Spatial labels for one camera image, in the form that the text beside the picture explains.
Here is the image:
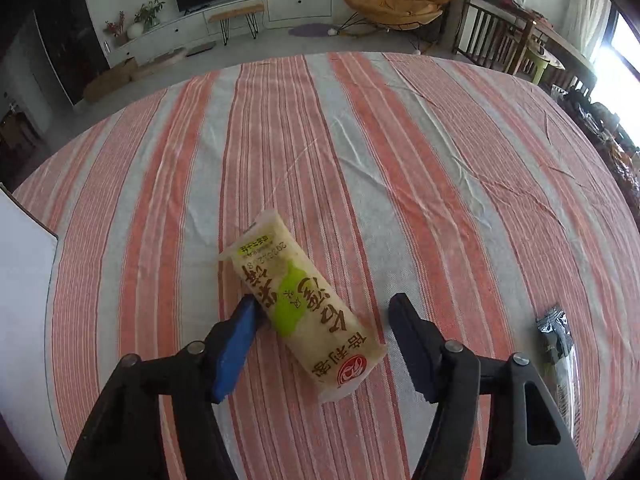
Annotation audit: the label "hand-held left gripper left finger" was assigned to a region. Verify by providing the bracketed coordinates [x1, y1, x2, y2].
[65, 294, 261, 480]

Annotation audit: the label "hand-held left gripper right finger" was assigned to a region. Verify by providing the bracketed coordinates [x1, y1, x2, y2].
[388, 292, 586, 480]

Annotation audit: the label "cream green rice cracker packet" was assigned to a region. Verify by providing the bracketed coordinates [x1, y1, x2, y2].
[218, 210, 388, 403]

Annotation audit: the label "black clear snack packet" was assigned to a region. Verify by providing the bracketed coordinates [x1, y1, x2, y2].
[535, 305, 581, 436]

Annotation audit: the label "orange striped tablecloth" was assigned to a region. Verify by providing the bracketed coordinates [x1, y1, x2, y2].
[12, 51, 640, 480]

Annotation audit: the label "round beige cushion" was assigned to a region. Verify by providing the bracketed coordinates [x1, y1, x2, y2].
[131, 47, 187, 81]

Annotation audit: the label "cardboard box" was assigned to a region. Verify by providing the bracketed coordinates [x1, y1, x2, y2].
[82, 57, 138, 103]

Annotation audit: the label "pile of assorted goods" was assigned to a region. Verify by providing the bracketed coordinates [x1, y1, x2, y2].
[550, 85, 640, 196]

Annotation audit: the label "green plastic stool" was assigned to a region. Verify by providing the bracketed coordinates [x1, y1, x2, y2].
[530, 50, 563, 86]

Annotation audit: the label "purple floor mat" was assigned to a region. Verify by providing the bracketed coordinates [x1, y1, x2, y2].
[289, 23, 331, 41]

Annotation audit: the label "dark wooden chair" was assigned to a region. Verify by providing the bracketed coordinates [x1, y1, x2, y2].
[452, 0, 538, 76]

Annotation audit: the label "wooden bench with hairpin legs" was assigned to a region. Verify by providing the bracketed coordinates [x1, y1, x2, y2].
[207, 3, 266, 45]

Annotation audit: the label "red flowers in pot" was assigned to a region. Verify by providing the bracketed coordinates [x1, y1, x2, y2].
[103, 11, 128, 47]

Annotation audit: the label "green plant in teal pot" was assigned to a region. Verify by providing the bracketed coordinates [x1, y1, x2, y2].
[134, 0, 166, 31]

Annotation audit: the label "dark wooden table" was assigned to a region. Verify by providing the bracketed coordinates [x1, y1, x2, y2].
[500, 0, 598, 96]

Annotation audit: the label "white television cabinet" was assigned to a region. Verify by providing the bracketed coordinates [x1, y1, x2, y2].
[105, 0, 333, 63]

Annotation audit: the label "orange lounge chair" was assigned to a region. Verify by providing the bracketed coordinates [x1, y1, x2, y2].
[336, 0, 458, 36]

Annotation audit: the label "dark display shelf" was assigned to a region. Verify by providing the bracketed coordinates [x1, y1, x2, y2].
[32, 0, 111, 106]

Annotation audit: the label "white curtain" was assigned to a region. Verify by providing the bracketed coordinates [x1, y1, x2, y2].
[560, 0, 613, 56]

